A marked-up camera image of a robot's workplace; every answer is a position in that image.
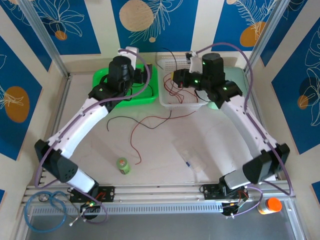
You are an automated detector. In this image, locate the thin black cable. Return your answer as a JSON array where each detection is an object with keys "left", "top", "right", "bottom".
[
  {"left": 154, "top": 47, "right": 180, "bottom": 75},
  {"left": 122, "top": 83, "right": 154, "bottom": 101},
  {"left": 106, "top": 109, "right": 173, "bottom": 132}
]

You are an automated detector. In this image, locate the thin red cable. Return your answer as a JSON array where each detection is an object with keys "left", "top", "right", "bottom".
[
  {"left": 168, "top": 84, "right": 185, "bottom": 104},
  {"left": 162, "top": 73, "right": 176, "bottom": 97},
  {"left": 189, "top": 87, "right": 200, "bottom": 104},
  {"left": 129, "top": 111, "right": 196, "bottom": 166}
]

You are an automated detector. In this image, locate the white plastic basket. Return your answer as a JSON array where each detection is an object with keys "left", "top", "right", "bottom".
[{"left": 156, "top": 55, "right": 210, "bottom": 110}]

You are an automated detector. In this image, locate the green plastic basket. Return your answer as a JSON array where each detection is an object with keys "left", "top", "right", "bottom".
[{"left": 91, "top": 66, "right": 160, "bottom": 109}]

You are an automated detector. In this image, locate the mint green zip case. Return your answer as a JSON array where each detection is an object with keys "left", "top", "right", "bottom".
[{"left": 206, "top": 66, "right": 251, "bottom": 111}]

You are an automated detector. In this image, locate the clear syringe packet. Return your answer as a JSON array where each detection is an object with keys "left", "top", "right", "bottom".
[{"left": 172, "top": 141, "right": 208, "bottom": 176}]

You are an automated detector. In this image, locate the small green bottle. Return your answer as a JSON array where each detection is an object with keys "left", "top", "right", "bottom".
[{"left": 116, "top": 156, "right": 132, "bottom": 176}]

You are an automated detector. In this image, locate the orange capped bottle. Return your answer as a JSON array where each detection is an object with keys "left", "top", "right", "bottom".
[{"left": 257, "top": 196, "right": 283, "bottom": 215}]

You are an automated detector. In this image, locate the blue stethoscope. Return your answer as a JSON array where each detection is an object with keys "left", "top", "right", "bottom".
[{"left": 24, "top": 190, "right": 88, "bottom": 232}]

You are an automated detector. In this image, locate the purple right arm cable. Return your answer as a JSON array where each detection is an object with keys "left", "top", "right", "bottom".
[{"left": 196, "top": 42, "right": 294, "bottom": 217}]

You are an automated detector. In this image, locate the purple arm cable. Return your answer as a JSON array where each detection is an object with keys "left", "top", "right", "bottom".
[
  {"left": 196, "top": 42, "right": 294, "bottom": 217},
  {"left": 34, "top": 48, "right": 151, "bottom": 224}
]

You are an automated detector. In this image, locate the blue floral wall poster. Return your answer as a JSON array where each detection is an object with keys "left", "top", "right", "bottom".
[
  {"left": 0, "top": 34, "right": 43, "bottom": 161},
  {"left": 211, "top": 0, "right": 278, "bottom": 53},
  {"left": 29, "top": 0, "right": 102, "bottom": 56},
  {"left": 110, "top": 0, "right": 200, "bottom": 54},
  {"left": 271, "top": 23, "right": 320, "bottom": 156}
]

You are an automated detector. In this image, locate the aluminum side rail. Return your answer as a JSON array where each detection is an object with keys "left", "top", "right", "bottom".
[
  {"left": 244, "top": 71, "right": 283, "bottom": 182},
  {"left": 37, "top": 73, "right": 73, "bottom": 186}
]

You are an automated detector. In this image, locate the aluminum frame post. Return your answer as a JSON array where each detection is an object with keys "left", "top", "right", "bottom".
[
  {"left": 243, "top": 0, "right": 286, "bottom": 74},
  {"left": 17, "top": 0, "right": 70, "bottom": 79}
]

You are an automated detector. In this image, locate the aluminum front rail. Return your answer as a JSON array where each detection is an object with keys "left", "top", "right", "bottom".
[{"left": 21, "top": 181, "right": 298, "bottom": 205}]

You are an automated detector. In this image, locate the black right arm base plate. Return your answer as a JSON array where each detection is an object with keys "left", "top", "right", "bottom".
[{"left": 201, "top": 183, "right": 250, "bottom": 201}]

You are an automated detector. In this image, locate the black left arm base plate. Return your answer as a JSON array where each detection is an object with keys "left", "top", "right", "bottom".
[{"left": 66, "top": 186, "right": 116, "bottom": 203}]

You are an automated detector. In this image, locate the grey slotted cable duct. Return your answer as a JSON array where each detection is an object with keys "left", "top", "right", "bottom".
[{"left": 29, "top": 202, "right": 224, "bottom": 216}]

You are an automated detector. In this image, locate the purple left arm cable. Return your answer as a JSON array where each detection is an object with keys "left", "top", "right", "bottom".
[{"left": 34, "top": 48, "right": 151, "bottom": 224}]

